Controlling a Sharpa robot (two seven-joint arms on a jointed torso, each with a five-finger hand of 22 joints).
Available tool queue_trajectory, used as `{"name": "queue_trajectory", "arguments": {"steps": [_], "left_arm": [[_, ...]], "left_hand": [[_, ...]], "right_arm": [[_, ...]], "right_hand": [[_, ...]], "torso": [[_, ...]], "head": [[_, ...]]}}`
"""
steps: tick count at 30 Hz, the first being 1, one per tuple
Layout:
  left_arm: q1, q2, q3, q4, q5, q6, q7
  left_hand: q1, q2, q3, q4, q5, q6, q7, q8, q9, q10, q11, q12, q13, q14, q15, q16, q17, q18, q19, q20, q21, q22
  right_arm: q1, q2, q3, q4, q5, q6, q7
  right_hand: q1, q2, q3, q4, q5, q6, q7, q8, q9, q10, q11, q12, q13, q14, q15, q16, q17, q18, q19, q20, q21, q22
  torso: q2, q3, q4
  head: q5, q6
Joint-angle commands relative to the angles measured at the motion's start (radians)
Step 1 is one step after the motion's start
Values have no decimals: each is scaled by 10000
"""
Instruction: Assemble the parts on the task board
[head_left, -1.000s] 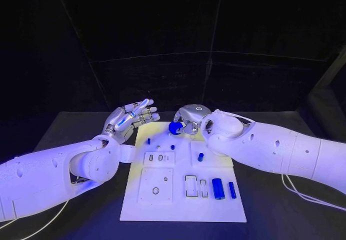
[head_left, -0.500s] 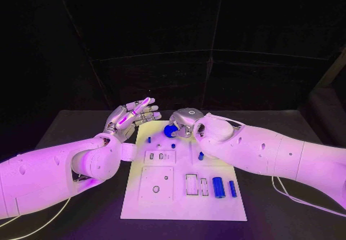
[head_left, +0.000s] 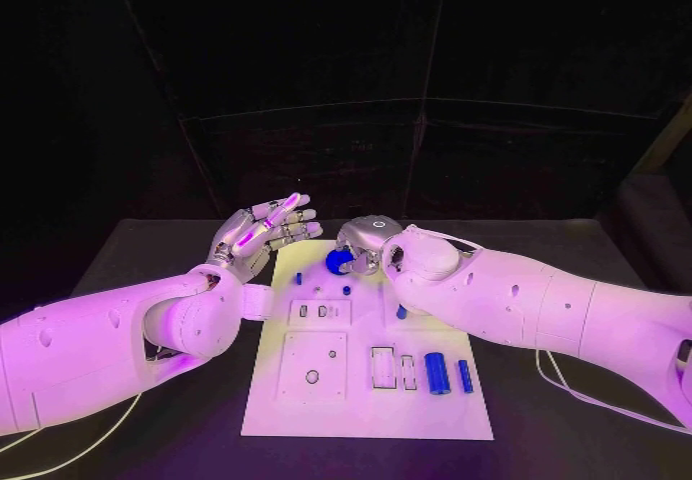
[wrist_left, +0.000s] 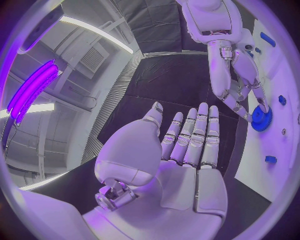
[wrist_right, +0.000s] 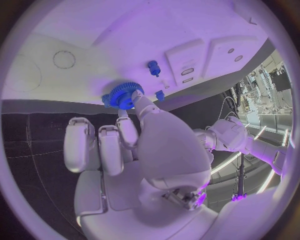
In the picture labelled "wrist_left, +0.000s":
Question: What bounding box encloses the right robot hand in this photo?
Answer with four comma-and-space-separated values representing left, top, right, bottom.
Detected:
206, 39, 271, 124

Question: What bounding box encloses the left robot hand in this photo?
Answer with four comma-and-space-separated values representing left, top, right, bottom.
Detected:
81, 101, 229, 240

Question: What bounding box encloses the blue gear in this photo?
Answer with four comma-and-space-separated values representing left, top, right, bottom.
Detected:
250, 104, 274, 133

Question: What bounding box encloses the white task board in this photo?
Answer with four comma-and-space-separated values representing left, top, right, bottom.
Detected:
233, 18, 300, 203

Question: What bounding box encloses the long blue cylinder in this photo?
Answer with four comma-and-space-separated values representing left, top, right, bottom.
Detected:
259, 31, 277, 48

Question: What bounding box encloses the glowing light bar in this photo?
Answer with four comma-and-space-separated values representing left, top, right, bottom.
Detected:
6, 58, 60, 126

